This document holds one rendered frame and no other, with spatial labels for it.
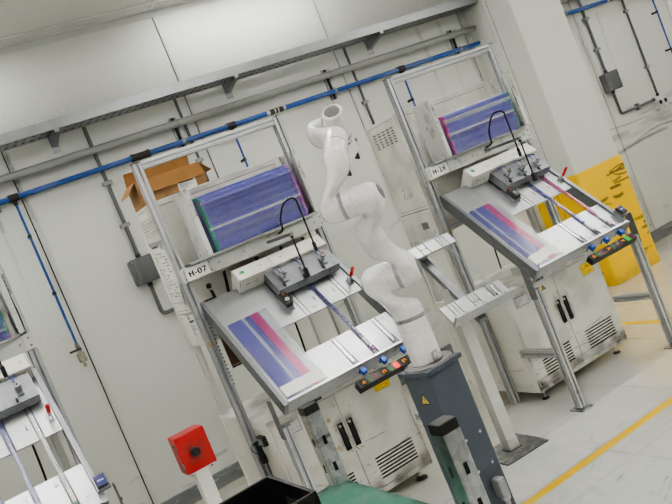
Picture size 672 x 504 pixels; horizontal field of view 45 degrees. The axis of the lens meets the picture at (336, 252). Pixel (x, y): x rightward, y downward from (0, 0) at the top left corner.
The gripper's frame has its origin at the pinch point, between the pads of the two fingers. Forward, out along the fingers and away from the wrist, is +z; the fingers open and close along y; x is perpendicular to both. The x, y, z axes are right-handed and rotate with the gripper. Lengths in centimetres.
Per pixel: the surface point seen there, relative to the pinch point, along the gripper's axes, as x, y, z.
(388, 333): -16, -39, 66
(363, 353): -11, -54, 60
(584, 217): -73, 76, 116
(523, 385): -59, -4, 166
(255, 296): 47, -43, 53
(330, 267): 22, -15, 61
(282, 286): 35, -35, 51
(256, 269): 50, -31, 48
